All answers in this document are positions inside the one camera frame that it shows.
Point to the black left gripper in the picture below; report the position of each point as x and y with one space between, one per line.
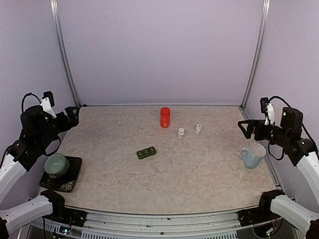
74 120

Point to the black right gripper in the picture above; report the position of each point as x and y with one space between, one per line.
258 123

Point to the green pill organizer box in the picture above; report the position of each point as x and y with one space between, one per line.
147 152

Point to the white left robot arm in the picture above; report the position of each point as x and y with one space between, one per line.
39 129

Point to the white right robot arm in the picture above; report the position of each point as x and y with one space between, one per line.
302 153

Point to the light blue mug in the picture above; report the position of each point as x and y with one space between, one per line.
252 155

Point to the green ceramic bowl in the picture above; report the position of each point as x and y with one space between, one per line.
55 164

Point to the black square tray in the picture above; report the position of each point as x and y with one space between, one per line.
65 181

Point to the small white pill bottle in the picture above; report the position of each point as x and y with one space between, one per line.
180 133

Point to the red cylindrical can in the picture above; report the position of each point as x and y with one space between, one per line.
165 117

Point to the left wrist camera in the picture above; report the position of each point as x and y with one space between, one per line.
47 103

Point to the right aluminium frame post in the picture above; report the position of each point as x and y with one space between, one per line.
257 53

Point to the aluminium frame post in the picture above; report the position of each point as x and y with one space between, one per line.
257 53
63 52

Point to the front aluminium rail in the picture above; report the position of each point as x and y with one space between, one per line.
110 225

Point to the left aluminium frame post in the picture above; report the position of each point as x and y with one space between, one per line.
63 52

